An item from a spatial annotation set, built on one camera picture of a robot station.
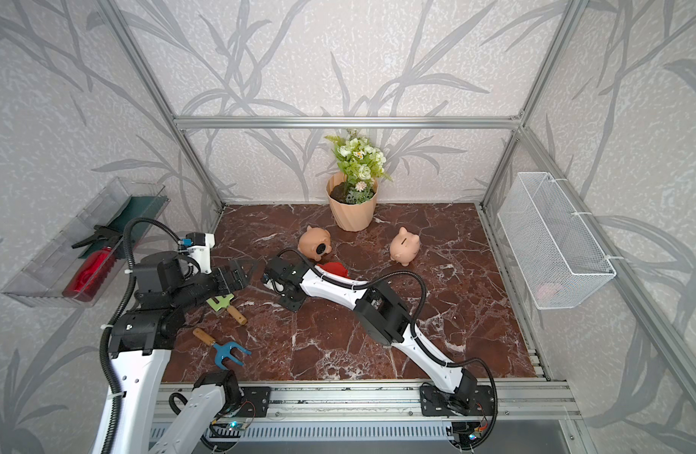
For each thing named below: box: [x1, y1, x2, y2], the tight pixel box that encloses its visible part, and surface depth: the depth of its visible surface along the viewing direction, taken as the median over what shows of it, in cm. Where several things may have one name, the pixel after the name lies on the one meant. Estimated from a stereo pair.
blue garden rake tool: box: [192, 328, 252, 370], surface depth 84 cm
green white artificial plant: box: [324, 128, 394, 205], surface depth 98 cm
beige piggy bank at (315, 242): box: [297, 225, 332, 262], surface depth 101 cm
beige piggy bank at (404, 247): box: [389, 227, 421, 267], surface depth 99 cm
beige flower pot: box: [326, 172, 379, 232], surface depth 105 cm
